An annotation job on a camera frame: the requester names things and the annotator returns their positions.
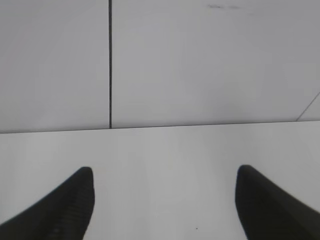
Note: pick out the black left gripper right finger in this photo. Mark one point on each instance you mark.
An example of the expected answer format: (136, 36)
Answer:
(267, 212)

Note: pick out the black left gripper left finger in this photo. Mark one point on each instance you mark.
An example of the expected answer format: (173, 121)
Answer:
(63, 214)

